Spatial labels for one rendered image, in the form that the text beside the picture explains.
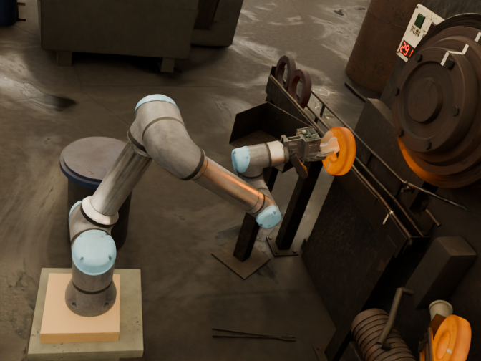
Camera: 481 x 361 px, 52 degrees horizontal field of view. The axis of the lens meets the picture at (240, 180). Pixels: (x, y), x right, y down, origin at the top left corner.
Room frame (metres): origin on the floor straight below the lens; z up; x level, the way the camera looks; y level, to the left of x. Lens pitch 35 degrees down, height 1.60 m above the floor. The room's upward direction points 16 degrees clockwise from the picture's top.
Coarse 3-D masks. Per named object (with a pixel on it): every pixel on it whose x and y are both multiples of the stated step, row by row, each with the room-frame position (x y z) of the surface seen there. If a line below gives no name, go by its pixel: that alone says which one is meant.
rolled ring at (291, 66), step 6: (282, 60) 2.34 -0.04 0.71; (288, 60) 2.28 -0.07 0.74; (294, 60) 2.30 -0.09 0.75; (276, 66) 2.38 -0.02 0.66; (282, 66) 2.36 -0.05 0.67; (288, 66) 2.26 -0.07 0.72; (294, 66) 2.26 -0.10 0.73; (276, 72) 2.36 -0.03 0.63; (282, 72) 2.37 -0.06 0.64; (288, 72) 2.25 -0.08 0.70; (276, 78) 2.35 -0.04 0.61; (282, 78) 2.36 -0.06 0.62; (288, 78) 2.23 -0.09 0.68; (276, 84) 2.33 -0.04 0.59; (282, 84) 2.33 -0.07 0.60; (282, 90) 2.26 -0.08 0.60
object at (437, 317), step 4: (436, 316) 0.91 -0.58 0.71; (440, 316) 0.91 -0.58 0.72; (432, 320) 0.91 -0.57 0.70; (436, 320) 0.91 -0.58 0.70; (440, 320) 0.91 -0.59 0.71; (432, 324) 0.91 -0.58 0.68; (436, 324) 0.91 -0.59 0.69; (440, 324) 0.90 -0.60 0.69; (432, 328) 0.90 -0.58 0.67; (436, 328) 0.90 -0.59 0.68; (424, 332) 0.90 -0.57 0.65; (432, 332) 0.90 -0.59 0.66; (436, 332) 0.90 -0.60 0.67; (420, 340) 0.90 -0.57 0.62
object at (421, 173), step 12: (444, 24) 1.45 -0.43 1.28; (456, 24) 1.41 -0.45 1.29; (468, 24) 1.37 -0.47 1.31; (480, 24) 1.34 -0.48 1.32; (432, 36) 1.47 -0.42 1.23; (408, 60) 1.52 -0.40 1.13; (408, 156) 1.35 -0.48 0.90; (420, 168) 1.29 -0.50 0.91; (480, 168) 1.13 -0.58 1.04; (432, 180) 1.23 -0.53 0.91; (444, 180) 1.20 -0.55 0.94; (456, 180) 1.17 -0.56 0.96; (468, 180) 1.14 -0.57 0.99; (480, 180) 1.16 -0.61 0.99
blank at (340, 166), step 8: (336, 128) 1.43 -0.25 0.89; (344, 128) 1.42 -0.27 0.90; (336, 136) 1.41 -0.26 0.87; (344, 136) 1.38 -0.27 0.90; (352, 136) 1.38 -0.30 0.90; (344, 144) 1.36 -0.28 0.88; (352, 144) 1.36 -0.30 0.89; (344, 152) 1.35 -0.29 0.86; (352, 152) 1.34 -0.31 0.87; (328, 160) 1.40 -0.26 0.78; (336, 160) 1.36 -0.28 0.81; (344, 160) 1.33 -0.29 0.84; (352, 160) 1.34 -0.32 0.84; (328, 168) 1.38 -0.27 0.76; (336, 168) 1.35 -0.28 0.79; (344, 168) 1.33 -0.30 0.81
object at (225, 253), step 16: (240, 112) 1.68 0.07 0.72; (256, 112) 1.78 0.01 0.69; (272, 112) 1.81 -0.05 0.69; (240, 128) 1.70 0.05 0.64; (256, 128) 1.81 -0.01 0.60; (272, 128) 1.80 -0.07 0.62; (288, 128) 1.77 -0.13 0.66; (240, 144) 1.67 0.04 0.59; (256, 144) 1.70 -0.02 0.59; (288, 160) 1.54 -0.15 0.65; (272, 176) 1.64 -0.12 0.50; (256, 224) 1.64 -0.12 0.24; (240, 240) 1.65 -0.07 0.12; (224, 256) 1.63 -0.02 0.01; (240, 256) 1.64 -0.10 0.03; (256, 256) 1.69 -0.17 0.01; (240, 272) 1.57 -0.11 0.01
